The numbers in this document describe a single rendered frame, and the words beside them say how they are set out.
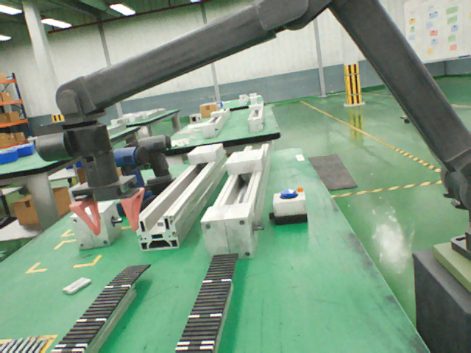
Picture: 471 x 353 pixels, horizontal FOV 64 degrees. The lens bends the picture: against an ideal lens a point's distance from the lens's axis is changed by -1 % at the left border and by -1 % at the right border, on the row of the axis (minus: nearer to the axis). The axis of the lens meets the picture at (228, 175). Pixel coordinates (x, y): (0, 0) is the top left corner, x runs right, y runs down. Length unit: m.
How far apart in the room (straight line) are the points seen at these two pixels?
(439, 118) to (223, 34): 0.34
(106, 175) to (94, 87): 0.15
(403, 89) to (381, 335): 0.34
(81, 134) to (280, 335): 0.45
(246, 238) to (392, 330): 0.34
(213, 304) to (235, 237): 0.21
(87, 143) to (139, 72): 0.16
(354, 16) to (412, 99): 0.14
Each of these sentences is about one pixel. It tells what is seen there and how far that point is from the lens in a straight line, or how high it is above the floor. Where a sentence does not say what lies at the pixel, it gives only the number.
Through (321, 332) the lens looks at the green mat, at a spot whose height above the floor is 0.78.
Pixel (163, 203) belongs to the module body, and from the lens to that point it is 1.06.
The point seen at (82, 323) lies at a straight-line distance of 0.68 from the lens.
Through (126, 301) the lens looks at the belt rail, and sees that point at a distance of 0.75.
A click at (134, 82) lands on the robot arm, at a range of 0.64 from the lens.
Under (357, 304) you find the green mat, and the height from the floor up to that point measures 0.78.
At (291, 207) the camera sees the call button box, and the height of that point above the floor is 0.82.
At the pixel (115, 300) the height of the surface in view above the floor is 0.81.
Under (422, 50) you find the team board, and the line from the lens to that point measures 6.86.
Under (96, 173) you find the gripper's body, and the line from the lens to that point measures 0.70.
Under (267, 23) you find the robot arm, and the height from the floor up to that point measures 1.21.
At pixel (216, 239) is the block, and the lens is 0.80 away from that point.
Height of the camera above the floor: 1.14
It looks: 14 degrees down
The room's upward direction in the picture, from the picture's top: 10 degrees counter-clockwise
